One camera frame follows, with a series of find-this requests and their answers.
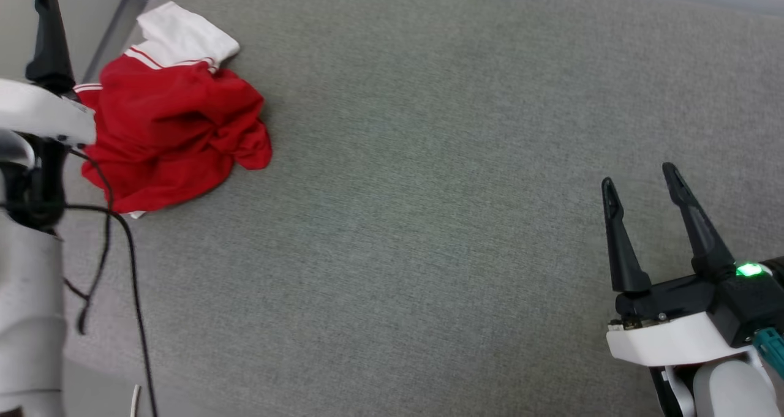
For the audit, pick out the red and white garment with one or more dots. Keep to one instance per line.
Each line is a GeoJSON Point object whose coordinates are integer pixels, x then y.
{"type": "Point", "coordinates": [165, 135]}

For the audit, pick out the grey metal frame tube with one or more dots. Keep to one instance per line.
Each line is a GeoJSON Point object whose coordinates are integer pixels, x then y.
{"type": "Point", "coordinates": [116, 28]}

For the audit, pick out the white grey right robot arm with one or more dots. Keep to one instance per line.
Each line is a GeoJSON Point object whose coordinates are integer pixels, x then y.
{"type": "Point", "coordinates": [729, 389]}

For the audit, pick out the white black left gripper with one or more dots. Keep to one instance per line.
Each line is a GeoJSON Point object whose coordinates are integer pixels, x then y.
{"type": "Point", "coordinates": [37, 111]}

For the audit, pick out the thin white strip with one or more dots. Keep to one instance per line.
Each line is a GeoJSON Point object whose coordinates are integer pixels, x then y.
{"type": "Point", "coordinates": [135, 401]}

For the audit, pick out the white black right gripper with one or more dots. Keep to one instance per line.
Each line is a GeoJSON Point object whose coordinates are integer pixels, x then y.
{"type": "Point", "coordinates": [680, 337]}

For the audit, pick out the grey fabric sofa cushion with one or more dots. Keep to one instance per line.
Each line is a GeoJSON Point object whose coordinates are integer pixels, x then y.
{"type": "Point", "coordinates": [429, 221]}

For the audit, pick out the teal right gripper connector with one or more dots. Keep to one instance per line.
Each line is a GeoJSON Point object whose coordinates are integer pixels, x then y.
{"type": "Point", "coordinates": [772, 346]}

